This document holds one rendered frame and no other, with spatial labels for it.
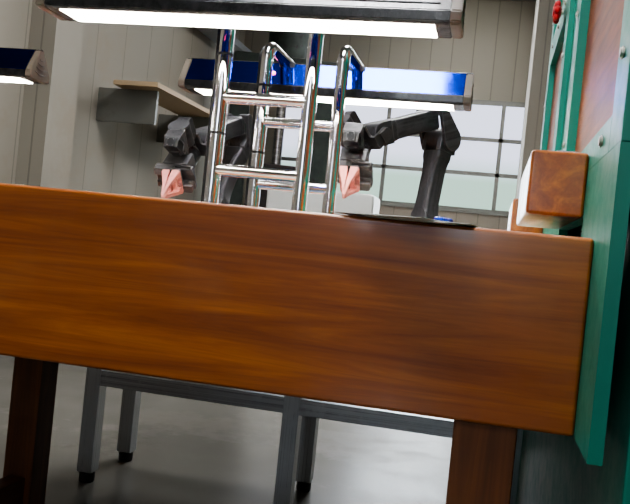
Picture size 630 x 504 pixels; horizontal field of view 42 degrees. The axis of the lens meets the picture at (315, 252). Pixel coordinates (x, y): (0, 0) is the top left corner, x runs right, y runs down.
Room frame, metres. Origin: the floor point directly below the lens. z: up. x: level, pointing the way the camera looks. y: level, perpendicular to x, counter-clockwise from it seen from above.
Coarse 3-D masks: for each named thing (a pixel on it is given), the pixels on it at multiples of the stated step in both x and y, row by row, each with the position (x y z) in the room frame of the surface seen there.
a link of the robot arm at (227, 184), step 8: (240, 136) 2.40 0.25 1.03; (224, 144) 2.40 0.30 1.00; (232, 144) 2.40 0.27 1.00; (240, 144) 2.38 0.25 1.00; (224, 152) 2.39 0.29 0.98; (232, 152) 2.38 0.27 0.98; (240, 152) 2.37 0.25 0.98; (248, 152) 2.40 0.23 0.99; (224, 160) 2.37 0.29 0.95; (232, 160) 2.36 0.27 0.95; (240, 160) 2.38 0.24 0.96; (224, 184) 2.32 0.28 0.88; (232, 184) 2.35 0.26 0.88; (224, 192) 2.30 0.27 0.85; (224, 200) 2.30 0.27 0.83
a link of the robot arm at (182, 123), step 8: (176, 120) 2.10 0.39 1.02; (184, 120) 2.09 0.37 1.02; (192, 120) 2.11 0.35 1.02; (168, 128) 2.07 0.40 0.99; (176, 128) 2.07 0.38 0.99; (184, 128) 2.06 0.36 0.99; (192, 128) 2.11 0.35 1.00; (192, 136) 2.10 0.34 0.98; (192, 144) 2.10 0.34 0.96; (200, 144) 2.15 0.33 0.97; (200, 152) 2.16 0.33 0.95
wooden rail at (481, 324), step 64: (0, 192) 0.88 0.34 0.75; (64, 192) 0.86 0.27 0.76; (0, 256) 0.88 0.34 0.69; (64, 256) 0.86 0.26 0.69; (128, 256) 0.85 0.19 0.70; (192, 256) 0.83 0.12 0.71; (256, 256) 0.82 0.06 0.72; (320, 256) 0.80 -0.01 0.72; (384, 256) 0.79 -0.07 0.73; (448, 256) 0.78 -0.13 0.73; (512, 256) 0.76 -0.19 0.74; (576, 256) 0.75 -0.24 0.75; (0, 320) 0.87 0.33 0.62; (64, 320) 0.86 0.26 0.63; (128, 320) 0.84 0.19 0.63; (192, 320) 0.83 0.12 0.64; (256, 320) 0.81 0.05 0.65; (320, 320) 0.80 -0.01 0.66; (384, 320) 0.79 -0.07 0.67; (448, 320) 0.78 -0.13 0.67; (512, 320) 0.76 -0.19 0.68; (576, 320) 0.75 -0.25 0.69; (256, 384) 0.81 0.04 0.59; (320, 384) 0.80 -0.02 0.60; (384, 384) 0.79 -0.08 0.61; (448, 384) 0.77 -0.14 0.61; (512, 384) 0.76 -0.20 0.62; (576, 384) 0.75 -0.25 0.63
